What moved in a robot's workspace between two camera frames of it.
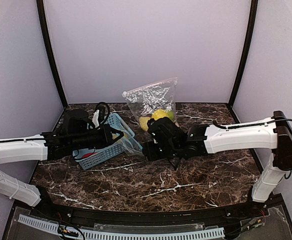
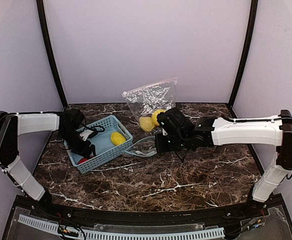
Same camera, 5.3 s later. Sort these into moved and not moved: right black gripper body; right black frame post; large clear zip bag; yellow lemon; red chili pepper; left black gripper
Moved: right black gripper body; red chili pepper; left black gripper
Not moved: large clear zip bag; right black frame post; yellow lemon
